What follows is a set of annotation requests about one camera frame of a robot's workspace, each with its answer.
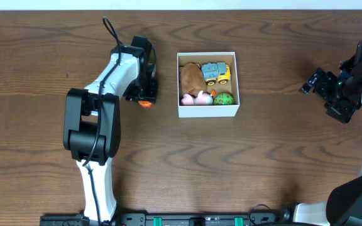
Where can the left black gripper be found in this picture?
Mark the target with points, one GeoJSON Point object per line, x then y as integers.
{"type": "Point", "coordinates": [144, 95]}

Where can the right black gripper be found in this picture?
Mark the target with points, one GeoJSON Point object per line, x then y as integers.
{"type": "Point", "coordinates": [327, 92]}

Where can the orange round basket toy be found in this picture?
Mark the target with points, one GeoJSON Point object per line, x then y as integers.
{"type": "Point", "coordinates": [145, 104]}

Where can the brown plush toy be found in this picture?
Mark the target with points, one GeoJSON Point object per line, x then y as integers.
{"type": "Point", "coordinates": [191, 79]}

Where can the pink white pig toy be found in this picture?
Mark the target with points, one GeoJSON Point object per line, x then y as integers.
{"type": "Point", "coordinates": [202, 98]}

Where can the yellow grey toy truck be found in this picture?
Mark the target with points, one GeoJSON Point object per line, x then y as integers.
{"type": "Point", "coordinates": [218, 72]}

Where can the green number ball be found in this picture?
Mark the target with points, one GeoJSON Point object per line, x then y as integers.
{"type": "Point", "coordinates": [224, 99]}

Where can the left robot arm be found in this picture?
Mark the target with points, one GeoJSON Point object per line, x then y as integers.
{"type": "Point", "coordinates": [92, 125]}

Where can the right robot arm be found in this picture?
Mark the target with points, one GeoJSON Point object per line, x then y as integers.
{"type": "Point", "coordinates": [344, 204]}

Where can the white cardboard box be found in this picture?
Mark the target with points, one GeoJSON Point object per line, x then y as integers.
{"type": "Point", "coordinates": [231, 87]}

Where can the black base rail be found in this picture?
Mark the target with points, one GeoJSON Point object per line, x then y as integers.
{"type": "Point", "coordinates": [141, 219]}

